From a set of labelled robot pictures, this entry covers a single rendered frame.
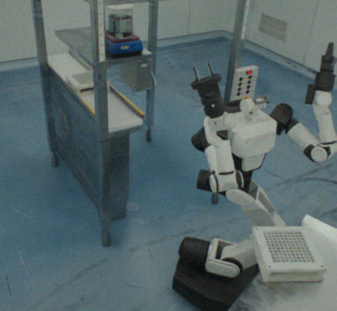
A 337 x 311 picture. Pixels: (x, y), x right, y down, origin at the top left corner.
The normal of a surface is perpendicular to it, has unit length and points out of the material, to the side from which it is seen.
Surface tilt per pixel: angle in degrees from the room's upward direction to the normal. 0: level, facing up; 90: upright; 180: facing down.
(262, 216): 90
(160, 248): 0
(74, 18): 90
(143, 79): 90
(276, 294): 0
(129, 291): 0
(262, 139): 90
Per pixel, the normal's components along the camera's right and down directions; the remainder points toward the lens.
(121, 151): 0.52, 0.47
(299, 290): 0.05, -0.85
